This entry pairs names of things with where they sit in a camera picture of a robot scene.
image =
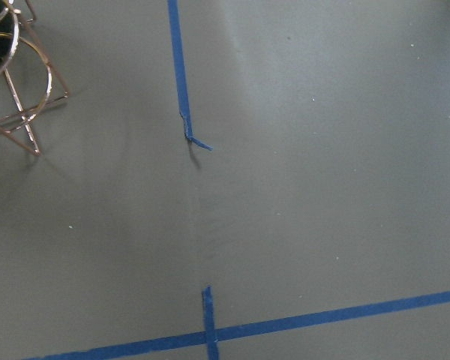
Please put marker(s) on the copper wire bottle rack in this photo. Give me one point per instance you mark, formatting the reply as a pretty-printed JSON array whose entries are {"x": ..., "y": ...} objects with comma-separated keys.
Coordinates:
[{"x": 29, "y": 83}]

